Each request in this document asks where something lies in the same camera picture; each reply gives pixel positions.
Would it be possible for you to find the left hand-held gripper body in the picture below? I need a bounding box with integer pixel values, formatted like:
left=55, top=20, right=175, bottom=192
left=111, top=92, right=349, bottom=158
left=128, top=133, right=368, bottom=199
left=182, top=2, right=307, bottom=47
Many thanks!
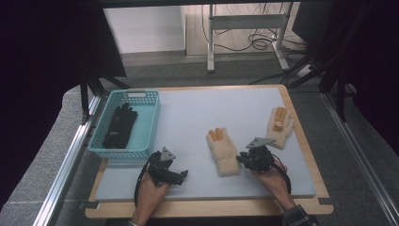
left=147, top=146, right=183, bottom=186

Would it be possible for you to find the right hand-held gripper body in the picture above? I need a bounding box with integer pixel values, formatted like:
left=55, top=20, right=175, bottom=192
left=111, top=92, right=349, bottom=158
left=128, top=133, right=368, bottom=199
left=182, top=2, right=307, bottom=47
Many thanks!
left=239, top=137, right=278, bottom=173

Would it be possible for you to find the cream fleece glove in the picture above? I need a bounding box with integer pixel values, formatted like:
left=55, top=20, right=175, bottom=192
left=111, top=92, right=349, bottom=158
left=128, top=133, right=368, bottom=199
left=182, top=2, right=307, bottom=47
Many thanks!
left=205, top=126, right=242, bottom=178
left=265, top=106, right=296, bottom=151

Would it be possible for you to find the turquoise plastic basket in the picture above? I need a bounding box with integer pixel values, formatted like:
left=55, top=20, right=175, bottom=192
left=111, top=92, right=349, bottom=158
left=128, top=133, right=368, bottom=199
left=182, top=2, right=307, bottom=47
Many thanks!
left=88, top=89, right=162, bottom=160

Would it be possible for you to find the black glove with white logo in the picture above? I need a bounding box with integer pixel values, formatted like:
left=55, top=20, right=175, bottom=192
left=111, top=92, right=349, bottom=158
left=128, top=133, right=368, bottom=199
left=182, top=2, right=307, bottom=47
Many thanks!
left=102, top=103, right=136, bottom=150

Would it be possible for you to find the plain black glove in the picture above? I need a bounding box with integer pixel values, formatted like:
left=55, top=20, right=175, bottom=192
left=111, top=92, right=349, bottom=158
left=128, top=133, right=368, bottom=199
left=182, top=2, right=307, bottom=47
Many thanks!
left=125, top=107, right=139, bottom=127

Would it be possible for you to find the person's right hand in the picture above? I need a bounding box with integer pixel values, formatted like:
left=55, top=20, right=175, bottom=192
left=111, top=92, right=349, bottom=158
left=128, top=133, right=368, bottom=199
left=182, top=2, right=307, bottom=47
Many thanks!
left=251, top=157, right=289, bottom=206

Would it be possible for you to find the person's left hand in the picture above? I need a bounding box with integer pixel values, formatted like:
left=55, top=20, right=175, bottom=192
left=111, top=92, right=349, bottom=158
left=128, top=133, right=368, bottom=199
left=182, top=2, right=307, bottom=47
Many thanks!
left=136, top=172, right=173, bottom=216

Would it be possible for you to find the grey foam mat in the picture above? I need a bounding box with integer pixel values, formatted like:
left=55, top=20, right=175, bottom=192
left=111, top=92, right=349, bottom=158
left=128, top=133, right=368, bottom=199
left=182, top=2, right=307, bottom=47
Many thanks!
left=93, top=87, right=317, bottom=202

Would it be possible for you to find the white power strip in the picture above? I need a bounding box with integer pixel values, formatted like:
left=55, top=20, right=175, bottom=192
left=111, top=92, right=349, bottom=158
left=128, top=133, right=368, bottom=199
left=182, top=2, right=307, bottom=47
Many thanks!
left=295, top=63, right=313, bottom=78

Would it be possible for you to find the black tripod stand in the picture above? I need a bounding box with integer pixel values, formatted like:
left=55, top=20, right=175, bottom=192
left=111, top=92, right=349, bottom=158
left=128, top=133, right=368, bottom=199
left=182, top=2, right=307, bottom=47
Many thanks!
left=79, top=65, right=132, bottom=125
left=287, top=46, right=357, bottom=123

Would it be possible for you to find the dark curtain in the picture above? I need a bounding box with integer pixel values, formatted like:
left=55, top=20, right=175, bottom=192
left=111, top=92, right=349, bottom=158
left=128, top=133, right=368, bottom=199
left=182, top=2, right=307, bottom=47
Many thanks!
left=0, top=0, right=128, bottom=209
left=313, top=0, right=399, bottom=155

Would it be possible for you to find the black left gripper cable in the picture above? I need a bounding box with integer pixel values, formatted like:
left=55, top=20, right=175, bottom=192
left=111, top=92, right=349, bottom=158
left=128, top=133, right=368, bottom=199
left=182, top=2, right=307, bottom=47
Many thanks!
left=134, top=153, right=157, bottom=207

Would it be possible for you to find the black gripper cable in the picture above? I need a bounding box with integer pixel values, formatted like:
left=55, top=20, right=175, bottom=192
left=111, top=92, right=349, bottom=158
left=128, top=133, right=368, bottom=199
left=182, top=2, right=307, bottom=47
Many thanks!
left=134, top=153, right=157, bottom=207
left=271, top=153, right=293, bottom=196

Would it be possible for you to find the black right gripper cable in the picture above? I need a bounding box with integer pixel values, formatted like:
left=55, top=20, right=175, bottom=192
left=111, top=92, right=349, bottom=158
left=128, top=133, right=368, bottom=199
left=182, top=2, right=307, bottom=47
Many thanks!
left=271, top=153, right=293, bottom=196

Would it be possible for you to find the aluminium rail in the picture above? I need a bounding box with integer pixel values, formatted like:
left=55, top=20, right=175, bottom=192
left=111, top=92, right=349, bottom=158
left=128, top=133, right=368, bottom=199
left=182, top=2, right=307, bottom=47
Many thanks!
left=320, top=91, right=399, bottom=226
left=32, top=94, right=104, bottom=226

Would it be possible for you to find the tangle of black floor cables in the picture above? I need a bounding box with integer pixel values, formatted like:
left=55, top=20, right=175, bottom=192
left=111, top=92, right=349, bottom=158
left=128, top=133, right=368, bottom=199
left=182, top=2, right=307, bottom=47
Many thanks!
left=200, top=3, right=310, bottom=54

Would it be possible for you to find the white metal desk frame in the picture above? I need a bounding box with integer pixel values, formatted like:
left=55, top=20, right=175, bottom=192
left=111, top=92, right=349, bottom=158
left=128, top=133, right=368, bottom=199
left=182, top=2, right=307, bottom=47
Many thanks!
left=206, top=3, right=292, bottom=74

